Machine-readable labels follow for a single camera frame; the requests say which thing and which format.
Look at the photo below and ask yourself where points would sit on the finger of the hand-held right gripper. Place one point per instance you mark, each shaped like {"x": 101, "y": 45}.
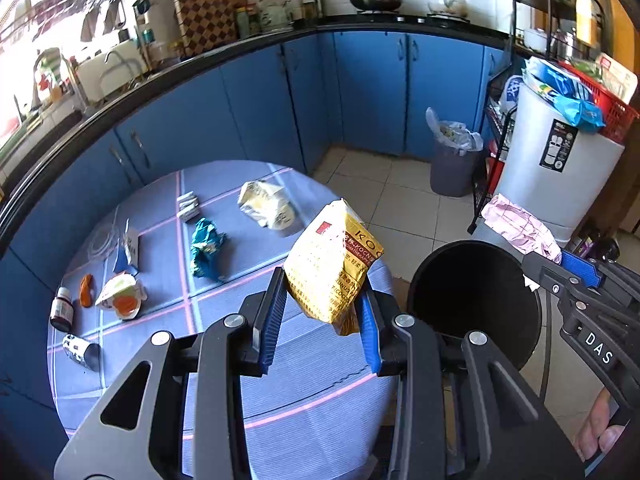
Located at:
{"x": 582, "y": 267}
{"x": 555, "y": 285}

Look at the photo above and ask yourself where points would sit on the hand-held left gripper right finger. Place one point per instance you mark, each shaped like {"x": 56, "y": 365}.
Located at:
{"x": 372, "y": 335}

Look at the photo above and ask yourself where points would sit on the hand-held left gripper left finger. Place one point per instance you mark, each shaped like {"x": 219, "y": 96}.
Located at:
{"x": 267, "y": 327}

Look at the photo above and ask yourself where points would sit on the pink wrapper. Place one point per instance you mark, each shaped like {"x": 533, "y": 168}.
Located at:
{"x": 520, "y": 225}

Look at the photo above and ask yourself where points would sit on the yellow snack bag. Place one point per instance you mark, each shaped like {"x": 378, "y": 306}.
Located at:
{"x": 330, "y": 270}

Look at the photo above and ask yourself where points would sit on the black round bin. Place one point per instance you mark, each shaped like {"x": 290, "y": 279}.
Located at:
{"x": 470, "y": 290}

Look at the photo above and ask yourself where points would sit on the teal wrapper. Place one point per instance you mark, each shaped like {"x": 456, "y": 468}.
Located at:
{"x": 205, "y": 250}

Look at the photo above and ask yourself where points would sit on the white bag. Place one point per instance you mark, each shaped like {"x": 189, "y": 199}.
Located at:
{"x": 265, "y": 205}

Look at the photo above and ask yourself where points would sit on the small white packet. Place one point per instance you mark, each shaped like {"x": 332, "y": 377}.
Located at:
{"x": 187, "y": 197}

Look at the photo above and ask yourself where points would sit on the blue and white carton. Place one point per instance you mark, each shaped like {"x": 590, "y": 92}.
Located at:
{"x": 131, "y": 247}

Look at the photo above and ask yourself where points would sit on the black and white paper cup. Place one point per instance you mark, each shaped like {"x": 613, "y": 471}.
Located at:
{"x": 80, "y": 352}

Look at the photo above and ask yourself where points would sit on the small dark bottle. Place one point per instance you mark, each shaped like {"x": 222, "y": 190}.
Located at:
{"x": 62, "y": 310}

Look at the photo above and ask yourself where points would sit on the person's right hand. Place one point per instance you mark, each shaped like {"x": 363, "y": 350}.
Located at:
{"x": 597, "y": 432}

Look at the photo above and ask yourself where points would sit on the white washing machine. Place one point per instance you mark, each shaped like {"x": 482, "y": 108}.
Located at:
{"x": 540, "y": 185}

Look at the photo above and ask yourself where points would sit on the red plastic container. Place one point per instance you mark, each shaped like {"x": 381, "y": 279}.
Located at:
{"x": 492, "y": 152}

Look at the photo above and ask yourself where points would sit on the grey waste bin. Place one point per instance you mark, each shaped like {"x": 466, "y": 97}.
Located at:
{"x": 452, "y": 170}

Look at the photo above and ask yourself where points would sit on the blue plastic bag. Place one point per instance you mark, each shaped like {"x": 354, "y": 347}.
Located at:
{"x": 580, "y": 110}

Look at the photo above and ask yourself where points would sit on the red plastic basket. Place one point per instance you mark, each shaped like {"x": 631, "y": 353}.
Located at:
{"x": 612, "y": 110}

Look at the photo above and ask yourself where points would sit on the clear plastic bin liner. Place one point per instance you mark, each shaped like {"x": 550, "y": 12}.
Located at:
{"x": 452, "y": 132}

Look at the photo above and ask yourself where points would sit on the clear plastic lid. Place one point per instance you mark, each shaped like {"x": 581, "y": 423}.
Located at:
{"x": 97, "y": 245}

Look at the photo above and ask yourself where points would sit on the white flat package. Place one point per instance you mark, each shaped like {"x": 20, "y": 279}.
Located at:
{"x": 617, "y": 77}

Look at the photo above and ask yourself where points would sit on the blue kitchen cabinets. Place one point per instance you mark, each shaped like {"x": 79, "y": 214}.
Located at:
{"x": 260, "y": 100}

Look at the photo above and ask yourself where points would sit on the black metal rack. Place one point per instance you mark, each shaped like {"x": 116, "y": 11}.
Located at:
{"x": 549, "y": 20}

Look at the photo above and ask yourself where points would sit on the cream plastic bottle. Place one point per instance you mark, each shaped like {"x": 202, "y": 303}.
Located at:
{"x": 586, "y": 10}

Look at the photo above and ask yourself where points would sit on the black kitchen countertop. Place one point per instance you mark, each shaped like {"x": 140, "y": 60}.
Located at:
{"x": 150, "y": 82}

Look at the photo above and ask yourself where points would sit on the white ceramic pot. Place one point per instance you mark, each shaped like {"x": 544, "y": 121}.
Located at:
{"x": 447, "y": 2}

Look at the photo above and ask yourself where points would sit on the checkered cutting board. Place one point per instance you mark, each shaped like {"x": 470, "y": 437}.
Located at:
{"x": 205, "y": 15}

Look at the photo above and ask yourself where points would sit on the glass oil bottle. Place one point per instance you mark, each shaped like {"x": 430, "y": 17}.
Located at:
{"x": 311, "y": 5}

